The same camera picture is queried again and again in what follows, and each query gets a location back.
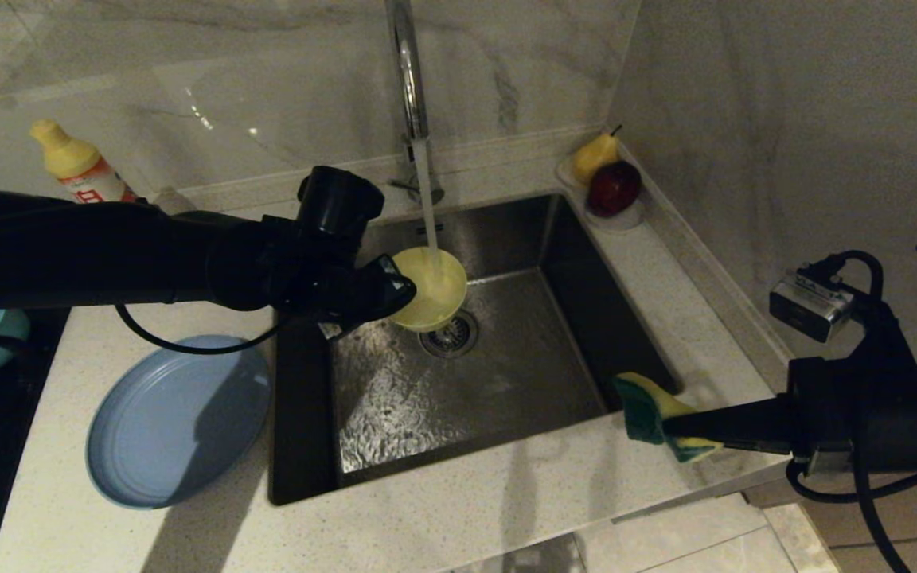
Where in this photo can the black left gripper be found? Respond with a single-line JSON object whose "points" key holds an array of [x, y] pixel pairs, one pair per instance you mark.
{"points": [[331, 290]]}

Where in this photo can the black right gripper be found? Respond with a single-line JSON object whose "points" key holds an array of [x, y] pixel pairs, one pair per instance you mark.
{"points": [[872, 414]]}

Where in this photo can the yellow bowl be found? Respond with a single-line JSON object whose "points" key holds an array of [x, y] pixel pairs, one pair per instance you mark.
{"points": [[442, 298]]}

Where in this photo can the yellow green sponge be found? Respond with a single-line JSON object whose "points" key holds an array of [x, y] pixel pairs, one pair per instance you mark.
{"points": [[641, 410]]}

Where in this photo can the grey blue plate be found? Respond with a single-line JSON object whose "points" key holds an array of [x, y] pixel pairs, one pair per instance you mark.
{"points": [[180, 422]]}

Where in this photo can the orange label dish soap bottle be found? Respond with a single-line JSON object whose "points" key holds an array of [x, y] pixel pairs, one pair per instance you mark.
{"points": [[76, 163]]}

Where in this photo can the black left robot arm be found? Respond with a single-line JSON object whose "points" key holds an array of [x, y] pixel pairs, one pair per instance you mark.
{"points": [[68, 255]]}

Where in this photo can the stainless steel sink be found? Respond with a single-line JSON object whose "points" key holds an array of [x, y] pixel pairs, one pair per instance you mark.
{"points": [[570, 263]]}

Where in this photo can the round metal drain strainer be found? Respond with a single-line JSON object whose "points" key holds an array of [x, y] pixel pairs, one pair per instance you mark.
{"points": [[458, 342]]}

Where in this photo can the running water stream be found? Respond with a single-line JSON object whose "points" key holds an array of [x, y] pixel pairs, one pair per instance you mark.
{"points": [[424, 199]]}

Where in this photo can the chrome faucet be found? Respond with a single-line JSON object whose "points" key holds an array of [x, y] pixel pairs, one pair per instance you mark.
{"points": [[411, 79]]}

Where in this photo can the yellow pear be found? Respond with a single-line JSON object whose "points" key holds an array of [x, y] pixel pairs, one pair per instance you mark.
{"points": [[592, 159]]}

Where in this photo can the dark red apple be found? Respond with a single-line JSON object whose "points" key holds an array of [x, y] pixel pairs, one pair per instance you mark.
{"points": [[612, 191]]}

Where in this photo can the small white dish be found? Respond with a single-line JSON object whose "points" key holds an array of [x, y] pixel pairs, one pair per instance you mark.
{"points": [[626, 223]]}

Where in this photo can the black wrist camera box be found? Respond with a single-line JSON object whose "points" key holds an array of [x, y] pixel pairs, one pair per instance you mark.
{"points": [[809, 306]]}

